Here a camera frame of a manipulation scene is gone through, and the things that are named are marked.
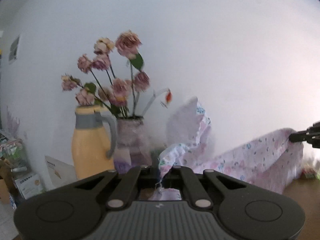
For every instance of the cluttered shelf items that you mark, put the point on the cluttered shelf items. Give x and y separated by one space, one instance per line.
21 181

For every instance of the dried rose bouquet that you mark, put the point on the dried rose bouquet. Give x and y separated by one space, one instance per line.
119 96

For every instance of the white paper card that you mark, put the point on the white paper card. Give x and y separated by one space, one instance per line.
60 173

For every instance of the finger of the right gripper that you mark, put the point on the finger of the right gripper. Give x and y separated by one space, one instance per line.
298 136

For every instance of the pink floral garment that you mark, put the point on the pink floral garment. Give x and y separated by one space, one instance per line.
270 161

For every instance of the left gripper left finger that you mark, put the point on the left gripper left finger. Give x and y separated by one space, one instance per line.
136 184

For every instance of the pink wrapped vase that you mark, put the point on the pink wrapped vase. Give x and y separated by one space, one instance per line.
133 145

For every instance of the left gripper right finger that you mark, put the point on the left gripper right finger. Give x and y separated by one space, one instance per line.
192 189

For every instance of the yellow thermos jug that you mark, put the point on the yellow thermos jug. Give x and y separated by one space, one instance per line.
94 142

